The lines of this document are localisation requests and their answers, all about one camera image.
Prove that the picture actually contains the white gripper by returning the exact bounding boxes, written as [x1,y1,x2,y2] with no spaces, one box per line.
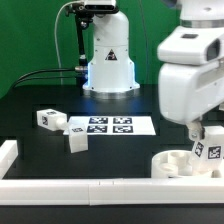
[158,61,224,141]

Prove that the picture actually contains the white round stool seat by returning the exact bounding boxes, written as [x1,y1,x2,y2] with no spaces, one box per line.
[151,150,224,178]

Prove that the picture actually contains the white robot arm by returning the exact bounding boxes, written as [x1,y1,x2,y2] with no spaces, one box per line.
[84,0,224,141]

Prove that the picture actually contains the white marker sheet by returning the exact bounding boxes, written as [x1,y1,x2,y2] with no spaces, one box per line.
[69,116,156,135]

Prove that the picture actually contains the white U-shaped frame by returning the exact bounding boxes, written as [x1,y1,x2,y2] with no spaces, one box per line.
[0,140,224,205]

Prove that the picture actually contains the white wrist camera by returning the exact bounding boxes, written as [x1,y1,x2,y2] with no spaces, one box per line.
[157,26,224,65]

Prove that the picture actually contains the black cables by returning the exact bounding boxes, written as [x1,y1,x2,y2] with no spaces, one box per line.
[11,66,88,90]

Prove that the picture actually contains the black camera on stand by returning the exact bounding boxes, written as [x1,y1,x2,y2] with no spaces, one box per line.
[65,0,119,66]

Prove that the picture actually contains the white camera cable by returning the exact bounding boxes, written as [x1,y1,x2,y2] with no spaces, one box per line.
[54,0,84,86]

